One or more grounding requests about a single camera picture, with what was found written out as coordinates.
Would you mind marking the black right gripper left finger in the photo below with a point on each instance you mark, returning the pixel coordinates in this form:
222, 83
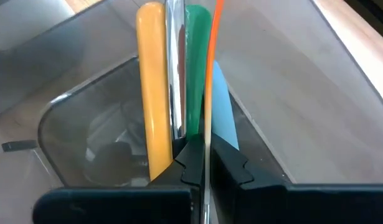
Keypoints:
116, 205

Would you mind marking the all-metal spoon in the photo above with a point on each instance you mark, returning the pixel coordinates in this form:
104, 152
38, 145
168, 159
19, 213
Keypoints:
175, 77

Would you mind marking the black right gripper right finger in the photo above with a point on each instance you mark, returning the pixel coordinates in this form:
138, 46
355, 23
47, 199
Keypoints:
303, 205

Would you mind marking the smoky dark plastic bin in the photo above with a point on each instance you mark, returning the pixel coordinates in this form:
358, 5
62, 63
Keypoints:
287, 93

